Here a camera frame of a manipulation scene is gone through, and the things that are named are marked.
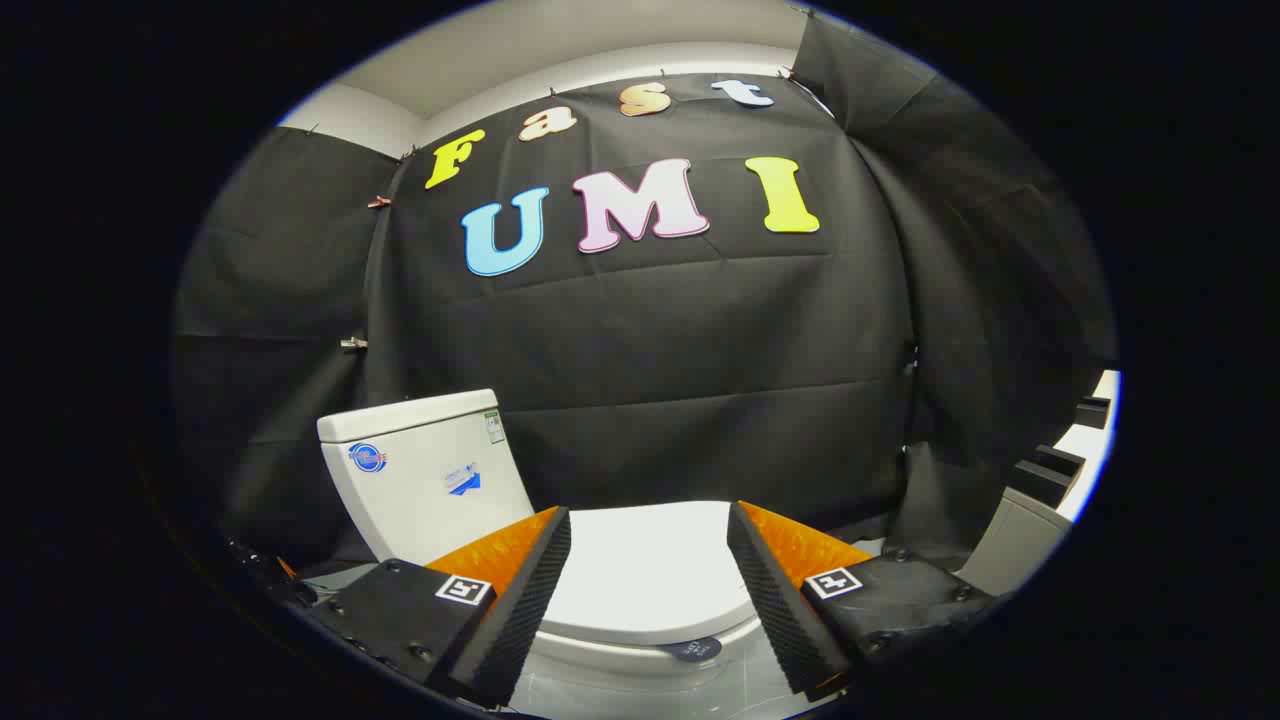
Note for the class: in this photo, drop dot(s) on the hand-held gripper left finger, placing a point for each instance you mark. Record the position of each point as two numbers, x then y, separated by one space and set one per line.
520 620

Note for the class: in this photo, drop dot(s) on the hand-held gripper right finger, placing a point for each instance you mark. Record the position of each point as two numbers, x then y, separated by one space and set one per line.
775 610

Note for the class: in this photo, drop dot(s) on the black round lid knob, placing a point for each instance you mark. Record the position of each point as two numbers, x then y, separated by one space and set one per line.
692 650

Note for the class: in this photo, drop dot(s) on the white toilet lid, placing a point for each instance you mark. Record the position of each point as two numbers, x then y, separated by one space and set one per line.
650 570

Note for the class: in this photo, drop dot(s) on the white toilet tank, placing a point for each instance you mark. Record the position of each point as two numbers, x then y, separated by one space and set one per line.
420 480

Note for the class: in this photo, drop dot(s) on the black backdrop cloth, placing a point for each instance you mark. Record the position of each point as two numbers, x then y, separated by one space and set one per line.
700 350

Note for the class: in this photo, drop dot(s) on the black box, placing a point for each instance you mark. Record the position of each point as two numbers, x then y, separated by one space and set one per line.
1093 412
1045 478

